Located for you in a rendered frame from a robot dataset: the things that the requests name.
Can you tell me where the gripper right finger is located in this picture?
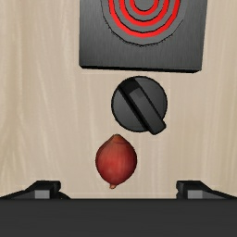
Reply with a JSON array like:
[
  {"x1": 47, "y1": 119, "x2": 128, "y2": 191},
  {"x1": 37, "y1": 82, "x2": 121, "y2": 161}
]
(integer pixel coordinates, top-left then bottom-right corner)
[{"x1": 175, "y1": 181, "x2": 237, "y2": 200}]

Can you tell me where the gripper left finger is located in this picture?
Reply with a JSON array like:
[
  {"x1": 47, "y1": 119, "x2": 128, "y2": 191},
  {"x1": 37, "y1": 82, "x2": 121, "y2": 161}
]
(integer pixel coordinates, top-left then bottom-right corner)
[{"x1": 0, "y1": 181, "x2": 71, "y2": 200}]

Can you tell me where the red onion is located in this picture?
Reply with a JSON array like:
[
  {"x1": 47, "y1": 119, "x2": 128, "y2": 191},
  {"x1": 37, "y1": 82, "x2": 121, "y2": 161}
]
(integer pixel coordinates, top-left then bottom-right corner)
[{"x1": 94, "y1": 133, "x2": 138, "y2": 190}]

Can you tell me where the stove plate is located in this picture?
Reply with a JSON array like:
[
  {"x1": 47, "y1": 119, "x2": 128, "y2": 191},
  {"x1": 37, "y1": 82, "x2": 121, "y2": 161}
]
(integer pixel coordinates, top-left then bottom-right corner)
[{"x1": 79, "y1": 0, "x2": 208, "y2": 136}]

